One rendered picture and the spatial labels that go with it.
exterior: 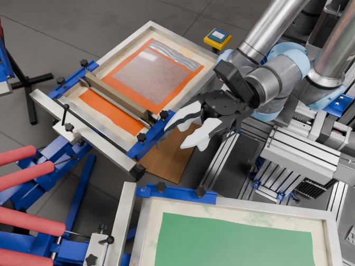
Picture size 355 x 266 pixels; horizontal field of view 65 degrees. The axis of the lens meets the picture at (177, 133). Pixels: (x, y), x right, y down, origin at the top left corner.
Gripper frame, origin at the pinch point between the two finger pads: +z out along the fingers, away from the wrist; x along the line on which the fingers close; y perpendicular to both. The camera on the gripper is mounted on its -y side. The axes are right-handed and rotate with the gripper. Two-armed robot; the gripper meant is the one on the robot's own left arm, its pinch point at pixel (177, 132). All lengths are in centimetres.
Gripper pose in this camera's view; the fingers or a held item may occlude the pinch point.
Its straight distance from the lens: 52.5
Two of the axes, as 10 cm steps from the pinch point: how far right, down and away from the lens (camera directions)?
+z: -8.0, 5.1, -3.1
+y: 0.8, 6.1, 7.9
